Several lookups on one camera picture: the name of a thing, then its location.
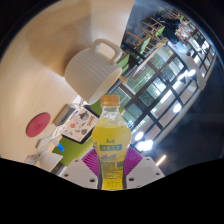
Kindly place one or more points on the black tablet with picture screen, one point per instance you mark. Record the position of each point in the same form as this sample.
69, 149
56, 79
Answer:
80, 125

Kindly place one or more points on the flat round red coaster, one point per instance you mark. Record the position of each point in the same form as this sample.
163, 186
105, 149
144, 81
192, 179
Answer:
38, 124

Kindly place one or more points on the small blue-capped bottle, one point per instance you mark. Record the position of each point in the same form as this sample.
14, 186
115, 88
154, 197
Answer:
58, 145

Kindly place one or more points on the wooden dining table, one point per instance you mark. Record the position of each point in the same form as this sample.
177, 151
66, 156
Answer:
151, 56

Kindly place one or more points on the small white device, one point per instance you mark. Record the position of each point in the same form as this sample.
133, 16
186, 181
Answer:
45, 141

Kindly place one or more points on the white paper napkin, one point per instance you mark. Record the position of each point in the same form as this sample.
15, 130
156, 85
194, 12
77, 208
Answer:
31, 159

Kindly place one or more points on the yellow drink bottle orange cap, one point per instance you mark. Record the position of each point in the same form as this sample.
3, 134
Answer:
111, 150

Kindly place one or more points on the small dark box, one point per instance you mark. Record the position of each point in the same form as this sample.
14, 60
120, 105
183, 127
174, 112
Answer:
64, 114

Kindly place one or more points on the wooden chairs with green seats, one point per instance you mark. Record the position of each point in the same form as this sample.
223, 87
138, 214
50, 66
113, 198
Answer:
146, 36

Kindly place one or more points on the black pendant lamps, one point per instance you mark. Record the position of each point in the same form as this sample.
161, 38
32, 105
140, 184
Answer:
145, 145

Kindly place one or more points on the long curved ceiling light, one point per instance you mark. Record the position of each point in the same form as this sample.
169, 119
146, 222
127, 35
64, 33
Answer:
161, 160

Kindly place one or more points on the white paper sheets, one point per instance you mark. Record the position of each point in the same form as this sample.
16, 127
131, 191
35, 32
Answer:
77, 101

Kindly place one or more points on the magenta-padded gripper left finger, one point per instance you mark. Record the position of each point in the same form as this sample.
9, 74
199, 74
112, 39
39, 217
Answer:
78, 173

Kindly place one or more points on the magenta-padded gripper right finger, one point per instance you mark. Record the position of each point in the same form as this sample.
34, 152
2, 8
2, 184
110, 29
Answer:
145, 170

